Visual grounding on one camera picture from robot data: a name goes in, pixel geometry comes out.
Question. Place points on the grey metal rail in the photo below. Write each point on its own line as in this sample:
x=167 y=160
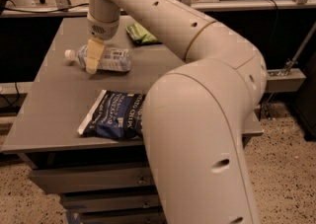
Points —
x=81 y=10

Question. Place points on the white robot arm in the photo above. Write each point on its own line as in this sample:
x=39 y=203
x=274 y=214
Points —
x=193 y=116

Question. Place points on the grey drawer cabinet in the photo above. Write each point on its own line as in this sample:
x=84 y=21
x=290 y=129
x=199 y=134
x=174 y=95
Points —
x=105 y=181

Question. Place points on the green chip bag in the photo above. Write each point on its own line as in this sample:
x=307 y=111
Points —
x=140 y=35

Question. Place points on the clear blue-label plastic bottle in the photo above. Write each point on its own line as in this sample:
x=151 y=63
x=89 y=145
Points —
x=112 y=59

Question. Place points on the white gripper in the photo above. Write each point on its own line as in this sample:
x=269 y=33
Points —
x=103 y=31

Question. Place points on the blue kettle chip bag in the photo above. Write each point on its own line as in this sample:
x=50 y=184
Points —
x=114 y=115

